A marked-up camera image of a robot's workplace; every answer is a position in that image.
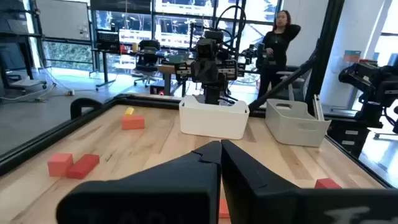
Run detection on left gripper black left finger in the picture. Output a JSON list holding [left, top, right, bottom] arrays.
[[55, 140, 222, 224]]

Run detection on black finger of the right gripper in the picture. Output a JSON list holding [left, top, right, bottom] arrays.
[[204, 60, 218, 83], [192, 60, 205, 83]]

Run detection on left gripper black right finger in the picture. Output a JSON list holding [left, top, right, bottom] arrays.
[[221, 139, 398, 224]]

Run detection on orange rectangular block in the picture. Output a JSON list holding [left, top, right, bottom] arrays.
[[219, 198, 231, 218], [121, 114, 146, 131]]

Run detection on red cube block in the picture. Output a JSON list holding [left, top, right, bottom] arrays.
[[313, 177, 343, 190]]

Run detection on red rectangular block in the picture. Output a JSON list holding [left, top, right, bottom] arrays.
[[66, 154, 101, 180]]

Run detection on orange cube block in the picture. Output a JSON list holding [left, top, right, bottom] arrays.
[[47, 152, 74, 177]]

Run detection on wooden background desk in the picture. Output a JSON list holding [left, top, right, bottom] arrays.
[[157, 63, 187, 97]]

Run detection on white plastic bin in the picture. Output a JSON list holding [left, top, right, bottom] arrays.
[[178, 95, 251, 140]]

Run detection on black office chair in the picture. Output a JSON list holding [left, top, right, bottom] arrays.
[[132, 39, 162, 88]]

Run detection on standing person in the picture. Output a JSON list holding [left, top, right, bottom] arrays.
[[256, 9, 302, 101]]

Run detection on gray plastic bin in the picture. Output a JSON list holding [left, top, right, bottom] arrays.
[[265, 98, 332, 148]]

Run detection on black monitor on stand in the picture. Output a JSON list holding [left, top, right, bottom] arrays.
[[90, 29, 122, 91]]

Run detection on silver aluminium extrusion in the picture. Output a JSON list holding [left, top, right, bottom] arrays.
[[312, 94, 326, 121]]

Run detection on black drawer cabinet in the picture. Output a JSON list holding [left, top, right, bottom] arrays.
[[325, 118, 384, 158]]

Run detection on orange and teal boxes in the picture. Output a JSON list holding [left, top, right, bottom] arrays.
[[343, 49, 362, 63]]

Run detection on whiteboard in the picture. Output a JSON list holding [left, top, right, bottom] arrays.
[[35, 0, 91, 42]]

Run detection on dark shelving cart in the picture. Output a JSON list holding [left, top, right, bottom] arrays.
[[0, 0, 48, 94]]

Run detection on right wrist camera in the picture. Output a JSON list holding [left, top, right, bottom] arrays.
[[195, 37, 218, 60]]

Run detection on black arched handle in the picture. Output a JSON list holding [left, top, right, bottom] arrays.
[[70, 97, 103, 121]]

